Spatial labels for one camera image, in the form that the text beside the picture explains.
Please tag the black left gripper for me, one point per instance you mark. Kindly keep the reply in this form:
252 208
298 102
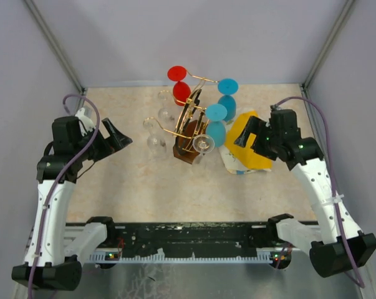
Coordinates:
115 142

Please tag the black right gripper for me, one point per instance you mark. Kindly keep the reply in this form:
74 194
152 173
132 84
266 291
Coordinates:
252 126

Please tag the blue wine glass front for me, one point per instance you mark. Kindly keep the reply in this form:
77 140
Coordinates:
215 114

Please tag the blue wine glass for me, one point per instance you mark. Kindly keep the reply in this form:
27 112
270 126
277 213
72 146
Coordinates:
228 87
215 114

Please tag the clear wine glass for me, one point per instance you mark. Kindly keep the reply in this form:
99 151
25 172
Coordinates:
203 144
165 113
155 142

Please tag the red plastic wine glass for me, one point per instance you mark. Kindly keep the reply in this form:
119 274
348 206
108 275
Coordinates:
181 90

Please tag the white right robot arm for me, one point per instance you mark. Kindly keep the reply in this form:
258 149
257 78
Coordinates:
340 244

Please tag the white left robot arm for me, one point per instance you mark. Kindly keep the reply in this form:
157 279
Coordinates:
49 263

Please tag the yellow patterned cloth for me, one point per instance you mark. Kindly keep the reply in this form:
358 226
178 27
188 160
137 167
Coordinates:
238 160

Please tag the gold wire glass rack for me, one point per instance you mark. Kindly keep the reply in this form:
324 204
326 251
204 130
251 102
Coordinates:
190 123

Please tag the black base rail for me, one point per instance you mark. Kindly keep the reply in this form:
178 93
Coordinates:
192 242

